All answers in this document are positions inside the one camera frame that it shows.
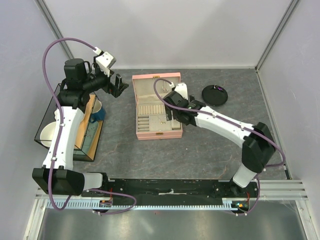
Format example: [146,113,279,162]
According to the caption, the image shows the pink jewelry box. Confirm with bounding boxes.
[132,72,183,141]

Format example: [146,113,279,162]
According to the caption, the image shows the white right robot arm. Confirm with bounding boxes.
[132,72,275,197]

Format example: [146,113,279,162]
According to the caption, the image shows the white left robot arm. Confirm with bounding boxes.
[32,54,127,197]

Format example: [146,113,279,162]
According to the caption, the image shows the blue mug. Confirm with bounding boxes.
[89,99,106,124]

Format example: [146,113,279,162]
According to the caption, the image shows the black round plate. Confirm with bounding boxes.
[201,85,229,106]

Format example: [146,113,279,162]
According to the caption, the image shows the hair clips on plate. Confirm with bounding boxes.
[213,85,224,92]

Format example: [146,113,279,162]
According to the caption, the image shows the wooden board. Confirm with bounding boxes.
[73,93,103,163]

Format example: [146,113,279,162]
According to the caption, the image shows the white round bowl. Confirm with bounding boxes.
[40,121,56,148]

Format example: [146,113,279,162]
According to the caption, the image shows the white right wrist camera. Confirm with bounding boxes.
[174,82,189,100]

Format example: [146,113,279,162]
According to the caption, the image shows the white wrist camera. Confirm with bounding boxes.
[174,82,189,100]
[93,47,117,77]

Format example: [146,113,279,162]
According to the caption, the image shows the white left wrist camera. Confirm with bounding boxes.
[93,47,117,77]

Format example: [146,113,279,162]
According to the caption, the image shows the black wire rack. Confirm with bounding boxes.
[34,93,99,162]

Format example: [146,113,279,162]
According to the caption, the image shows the slotted cable duct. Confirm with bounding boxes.
[46,198,248,211]

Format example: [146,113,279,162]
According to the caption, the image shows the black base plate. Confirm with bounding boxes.
[81,177,260,207]

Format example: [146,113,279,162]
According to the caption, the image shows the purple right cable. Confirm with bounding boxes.
[152,78,287,217]

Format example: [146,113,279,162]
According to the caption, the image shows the purple cable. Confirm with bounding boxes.
[42,37,138,216]
[152,78,287,217]

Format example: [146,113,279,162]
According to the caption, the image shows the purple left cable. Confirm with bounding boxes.
[42,37,138,216]

